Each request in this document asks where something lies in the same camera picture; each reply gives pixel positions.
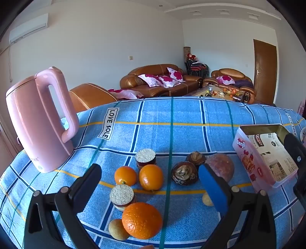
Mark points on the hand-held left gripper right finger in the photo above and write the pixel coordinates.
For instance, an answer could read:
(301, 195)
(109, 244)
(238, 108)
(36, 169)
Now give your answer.
(212, 189)

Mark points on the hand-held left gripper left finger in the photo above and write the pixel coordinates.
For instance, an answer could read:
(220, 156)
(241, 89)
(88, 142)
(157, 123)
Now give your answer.
(83, 191)

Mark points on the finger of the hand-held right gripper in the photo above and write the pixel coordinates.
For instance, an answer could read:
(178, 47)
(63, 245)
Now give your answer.
(291, 147)
(300, 189)

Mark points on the tan longan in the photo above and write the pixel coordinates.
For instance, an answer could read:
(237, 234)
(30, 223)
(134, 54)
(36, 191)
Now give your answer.
(117, 229)
(207, 200)

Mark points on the purple passion fruit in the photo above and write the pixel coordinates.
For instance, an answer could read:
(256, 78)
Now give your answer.
(222, 167)

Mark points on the pink tin box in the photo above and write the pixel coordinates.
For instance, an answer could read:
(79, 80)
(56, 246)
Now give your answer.
(253, 153)

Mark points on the smooth medium orange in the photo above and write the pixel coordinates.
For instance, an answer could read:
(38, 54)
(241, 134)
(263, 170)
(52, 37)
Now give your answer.
(151, 177)

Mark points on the large bumpy orange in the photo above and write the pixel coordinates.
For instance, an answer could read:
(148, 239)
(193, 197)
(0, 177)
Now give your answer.
(142, 220)

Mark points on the pink gift bag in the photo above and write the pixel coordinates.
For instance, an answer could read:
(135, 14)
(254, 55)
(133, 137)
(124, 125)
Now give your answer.
(302, 106)

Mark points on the small orange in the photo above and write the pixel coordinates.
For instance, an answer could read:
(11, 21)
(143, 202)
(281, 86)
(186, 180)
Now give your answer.
(125, 176)

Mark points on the blue plaid tablecloth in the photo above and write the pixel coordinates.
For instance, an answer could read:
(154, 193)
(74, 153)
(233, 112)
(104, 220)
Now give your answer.
(179, 134)

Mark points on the purple blanket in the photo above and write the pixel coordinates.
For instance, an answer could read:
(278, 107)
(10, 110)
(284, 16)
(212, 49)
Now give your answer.
(243, 84)

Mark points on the brown wooden door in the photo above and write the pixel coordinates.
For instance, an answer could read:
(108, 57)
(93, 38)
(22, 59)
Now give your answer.
(264, 71)

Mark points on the pink electric kettle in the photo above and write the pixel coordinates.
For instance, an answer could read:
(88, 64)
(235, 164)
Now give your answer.
(28, 119)

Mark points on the floral pink white pillow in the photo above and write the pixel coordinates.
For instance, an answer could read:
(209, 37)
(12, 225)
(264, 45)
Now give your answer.
(150, 80)
(226, 79)
(169, 81)
(175, 74)

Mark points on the brown leather ottoman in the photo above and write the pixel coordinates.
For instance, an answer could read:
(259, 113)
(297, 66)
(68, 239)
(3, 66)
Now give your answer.
(90, 97)

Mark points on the wooden coffee table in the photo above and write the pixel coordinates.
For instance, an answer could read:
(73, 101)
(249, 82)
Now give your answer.
(203, 92)

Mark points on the brown leather armchair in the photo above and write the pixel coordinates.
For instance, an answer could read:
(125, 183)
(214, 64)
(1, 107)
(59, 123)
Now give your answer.
(229, 71)

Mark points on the floral pink blanket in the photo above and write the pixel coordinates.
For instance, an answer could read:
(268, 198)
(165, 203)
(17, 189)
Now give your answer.
(124, 93)

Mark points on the stack of black chairs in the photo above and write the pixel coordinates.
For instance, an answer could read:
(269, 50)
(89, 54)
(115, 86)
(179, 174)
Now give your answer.
(197, 68)

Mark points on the brown leather three-seat sofa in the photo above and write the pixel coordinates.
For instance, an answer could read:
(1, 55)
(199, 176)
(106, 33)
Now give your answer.
(148, 70)

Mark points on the tall brown floor vase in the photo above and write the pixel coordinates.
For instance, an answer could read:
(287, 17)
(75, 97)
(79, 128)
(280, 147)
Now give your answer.
(186, 51)

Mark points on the white air conditioner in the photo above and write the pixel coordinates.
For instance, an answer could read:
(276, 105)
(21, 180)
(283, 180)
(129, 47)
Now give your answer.
(28, 28)

